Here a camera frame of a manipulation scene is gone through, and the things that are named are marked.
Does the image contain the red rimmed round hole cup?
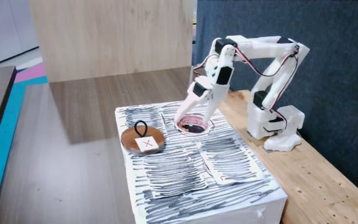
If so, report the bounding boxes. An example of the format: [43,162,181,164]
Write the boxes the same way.
[175,113,214,135]

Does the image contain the brown debris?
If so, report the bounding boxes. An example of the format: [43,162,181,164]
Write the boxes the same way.
[181,123,209,133]

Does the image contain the striped paper sheet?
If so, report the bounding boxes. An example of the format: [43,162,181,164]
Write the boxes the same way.
[143,148,210,199]
[126,107,169,138]
[196,132,264,185]

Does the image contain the white paper tag red cross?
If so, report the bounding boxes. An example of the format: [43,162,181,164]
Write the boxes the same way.
[134,136,160,153]

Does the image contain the round wooden lid black loop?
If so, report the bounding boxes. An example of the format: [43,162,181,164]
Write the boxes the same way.
[120,120,167,156]

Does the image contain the white box black scribbled stripes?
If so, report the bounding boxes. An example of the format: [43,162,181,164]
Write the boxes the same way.
[114,100,288,224]

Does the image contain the light wood board panel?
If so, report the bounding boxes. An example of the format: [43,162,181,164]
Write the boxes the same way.
[29,0,195,83]

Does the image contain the grey fabric partition panel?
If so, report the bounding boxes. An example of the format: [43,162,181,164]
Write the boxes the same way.
[192,0,358,206]

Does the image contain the light wooden plank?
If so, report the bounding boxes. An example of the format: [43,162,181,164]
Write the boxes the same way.
[218,89,358,224]

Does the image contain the pink floor mat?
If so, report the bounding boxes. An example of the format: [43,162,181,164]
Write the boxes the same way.
[13,61,47,83]

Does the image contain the red black wrist cable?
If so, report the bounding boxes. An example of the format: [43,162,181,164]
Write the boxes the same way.
[193,54,219,75]

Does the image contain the red black forearm cable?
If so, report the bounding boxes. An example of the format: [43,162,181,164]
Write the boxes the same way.
[233,45,300,78]

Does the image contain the red black upper arm cable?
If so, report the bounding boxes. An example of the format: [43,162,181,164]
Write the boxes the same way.
[268,51,301,130]

